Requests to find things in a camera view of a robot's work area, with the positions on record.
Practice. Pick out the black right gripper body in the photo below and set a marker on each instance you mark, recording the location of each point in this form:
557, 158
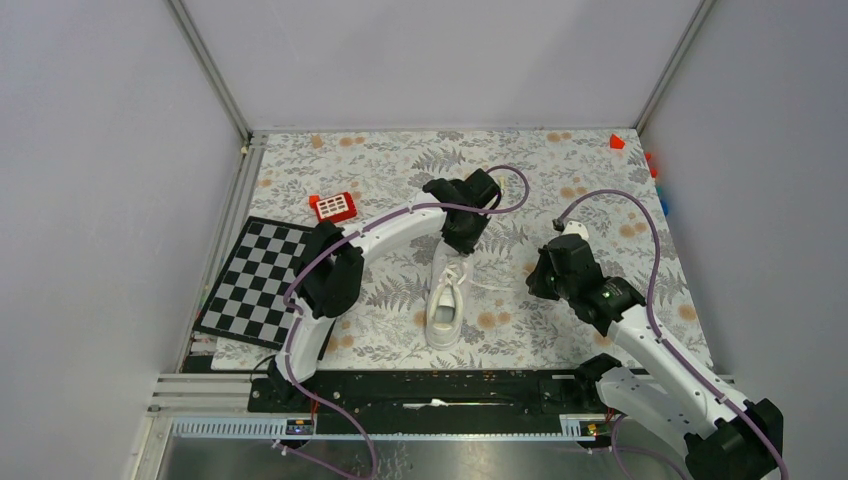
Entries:
546, 282

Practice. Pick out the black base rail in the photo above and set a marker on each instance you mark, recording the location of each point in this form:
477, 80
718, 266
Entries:
355, 394

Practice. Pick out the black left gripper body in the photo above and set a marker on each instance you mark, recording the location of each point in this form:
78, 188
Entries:
465, 239

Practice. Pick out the black white chessboard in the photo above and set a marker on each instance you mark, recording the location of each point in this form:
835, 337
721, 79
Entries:
245, 302

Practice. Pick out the grey slotted cable duct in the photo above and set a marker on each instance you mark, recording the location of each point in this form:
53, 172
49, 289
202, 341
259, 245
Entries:
416, 425

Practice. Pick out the white sneaker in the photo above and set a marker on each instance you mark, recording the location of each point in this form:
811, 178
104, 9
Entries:
452, 276

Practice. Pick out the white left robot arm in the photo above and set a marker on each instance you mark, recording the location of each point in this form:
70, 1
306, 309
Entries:
329, 272

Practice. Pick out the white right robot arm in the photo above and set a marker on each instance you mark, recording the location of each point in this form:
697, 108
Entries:
715, 428

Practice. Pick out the red triangular block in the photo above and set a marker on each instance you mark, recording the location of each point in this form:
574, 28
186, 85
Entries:
615, 142

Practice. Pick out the blue toy piece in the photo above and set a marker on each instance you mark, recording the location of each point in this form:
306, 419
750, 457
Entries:
662, 199

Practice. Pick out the red white grid toy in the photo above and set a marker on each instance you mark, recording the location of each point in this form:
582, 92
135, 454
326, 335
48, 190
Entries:
336, 208

